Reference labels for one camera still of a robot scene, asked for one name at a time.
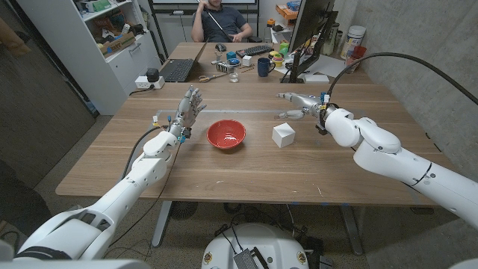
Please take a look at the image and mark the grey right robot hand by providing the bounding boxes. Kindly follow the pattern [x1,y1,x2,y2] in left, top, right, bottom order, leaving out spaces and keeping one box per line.
[276,92,324,121]

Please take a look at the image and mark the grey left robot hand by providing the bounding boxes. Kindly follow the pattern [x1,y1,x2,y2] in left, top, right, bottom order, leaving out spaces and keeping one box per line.
[169,85,208,139]

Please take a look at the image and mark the white cube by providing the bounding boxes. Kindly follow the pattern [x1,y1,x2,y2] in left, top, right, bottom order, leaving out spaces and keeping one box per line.
[271,122,297,149]

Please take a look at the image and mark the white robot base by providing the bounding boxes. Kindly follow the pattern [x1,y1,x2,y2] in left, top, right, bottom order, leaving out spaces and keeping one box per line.
[201,223,310,269]

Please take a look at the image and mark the red bowl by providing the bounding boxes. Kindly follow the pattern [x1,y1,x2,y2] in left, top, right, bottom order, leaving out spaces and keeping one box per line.
[206,119,247,150]

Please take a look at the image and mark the flat white box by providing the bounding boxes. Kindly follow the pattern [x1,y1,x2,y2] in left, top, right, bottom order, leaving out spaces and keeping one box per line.
[302,73,331,84]

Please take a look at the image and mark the white paper sheets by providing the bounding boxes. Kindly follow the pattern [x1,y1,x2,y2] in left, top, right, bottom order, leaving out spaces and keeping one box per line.
[285,54,347,78]

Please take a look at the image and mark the dark laptop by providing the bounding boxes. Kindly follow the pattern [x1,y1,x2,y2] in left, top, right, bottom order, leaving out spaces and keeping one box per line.
[159,39,208,83]

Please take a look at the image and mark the white power strip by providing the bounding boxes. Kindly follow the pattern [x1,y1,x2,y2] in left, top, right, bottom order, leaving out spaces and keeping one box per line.
[134,75,166,90]

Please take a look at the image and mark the dark blue mug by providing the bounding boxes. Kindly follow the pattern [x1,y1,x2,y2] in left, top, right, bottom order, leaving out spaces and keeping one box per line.
[257,57,276,78]

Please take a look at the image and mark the small clear jar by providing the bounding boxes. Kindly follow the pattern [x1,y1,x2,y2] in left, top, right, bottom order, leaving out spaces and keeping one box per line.
[344,55,360,74]

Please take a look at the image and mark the grey metal clips rack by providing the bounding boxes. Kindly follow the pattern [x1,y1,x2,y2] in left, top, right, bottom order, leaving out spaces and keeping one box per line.
[215,59,235,74]

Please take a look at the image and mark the wooden office desk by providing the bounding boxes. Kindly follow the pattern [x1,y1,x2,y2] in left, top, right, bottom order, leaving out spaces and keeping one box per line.
[160,41,374,85]

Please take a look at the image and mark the black keyboard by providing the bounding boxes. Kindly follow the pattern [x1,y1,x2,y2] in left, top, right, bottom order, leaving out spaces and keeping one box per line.
[235,44,274,58]

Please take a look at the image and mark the large white canister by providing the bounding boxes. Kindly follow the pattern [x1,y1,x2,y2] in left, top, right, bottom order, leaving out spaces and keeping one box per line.
[340,25,367,61]

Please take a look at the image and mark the black monitor with stand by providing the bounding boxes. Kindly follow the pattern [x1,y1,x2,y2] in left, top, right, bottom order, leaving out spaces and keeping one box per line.
[280,0,339,84]

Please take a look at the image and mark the orange box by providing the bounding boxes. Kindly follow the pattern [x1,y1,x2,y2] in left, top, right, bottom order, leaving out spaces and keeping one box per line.
[275,3,300,20]

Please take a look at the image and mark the long thin grabber stick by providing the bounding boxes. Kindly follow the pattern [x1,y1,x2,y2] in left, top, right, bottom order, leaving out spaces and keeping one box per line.
[197,0,233,42]

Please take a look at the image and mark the open cardboard box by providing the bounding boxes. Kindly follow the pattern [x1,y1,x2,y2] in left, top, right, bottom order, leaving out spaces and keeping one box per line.
[99,31,137,59]

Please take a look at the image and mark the black round floor device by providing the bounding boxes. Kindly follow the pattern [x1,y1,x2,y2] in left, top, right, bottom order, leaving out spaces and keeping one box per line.
[170,201,199,220]

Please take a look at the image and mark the man in dark shirt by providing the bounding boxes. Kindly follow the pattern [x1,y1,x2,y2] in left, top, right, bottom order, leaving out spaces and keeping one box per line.
[190,0,254,43]

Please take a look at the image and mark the grey table leg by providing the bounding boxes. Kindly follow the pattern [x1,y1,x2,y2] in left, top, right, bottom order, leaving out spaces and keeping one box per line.
[151,200,173,248]
[338,204,364,256]

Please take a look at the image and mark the white shelf cabinet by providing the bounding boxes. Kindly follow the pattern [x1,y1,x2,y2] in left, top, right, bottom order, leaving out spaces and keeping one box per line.
[16,0,162,116]

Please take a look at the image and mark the scissors with tan handles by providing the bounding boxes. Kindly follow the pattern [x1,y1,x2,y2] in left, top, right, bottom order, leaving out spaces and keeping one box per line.
[198,72,228,84]

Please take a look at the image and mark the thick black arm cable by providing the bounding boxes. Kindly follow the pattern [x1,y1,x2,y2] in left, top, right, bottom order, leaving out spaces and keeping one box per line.
[327,52,478,106]
[121,125,167,180]

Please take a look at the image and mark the thin black wire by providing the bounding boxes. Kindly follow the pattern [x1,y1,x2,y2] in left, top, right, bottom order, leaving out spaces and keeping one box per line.
[107,143,182,248]

